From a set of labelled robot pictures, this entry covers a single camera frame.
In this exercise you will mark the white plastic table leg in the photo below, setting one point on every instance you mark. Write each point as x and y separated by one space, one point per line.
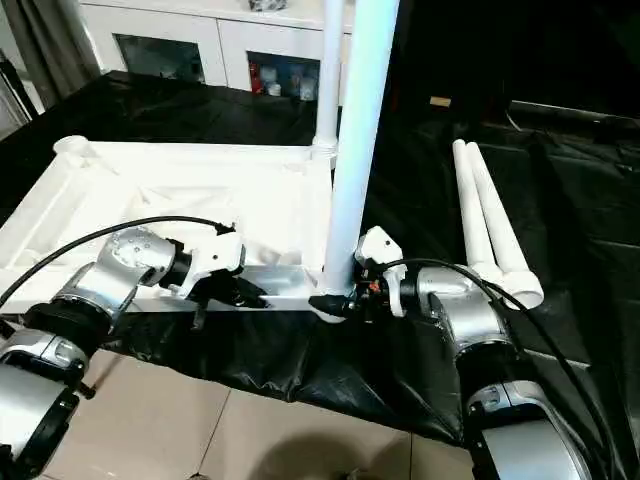
330 75
472 215
357 140
500 225

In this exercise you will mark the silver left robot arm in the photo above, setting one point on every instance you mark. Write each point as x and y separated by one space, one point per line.
100 280

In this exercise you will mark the black plastic mat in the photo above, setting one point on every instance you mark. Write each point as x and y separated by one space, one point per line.
550 210

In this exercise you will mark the white glass-door cabinet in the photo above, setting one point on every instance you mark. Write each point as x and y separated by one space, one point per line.
200 45

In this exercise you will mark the dark grey bundle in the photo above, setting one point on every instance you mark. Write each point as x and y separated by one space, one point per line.
267 5

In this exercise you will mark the grey curtain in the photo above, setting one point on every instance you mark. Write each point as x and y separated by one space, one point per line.
50 50

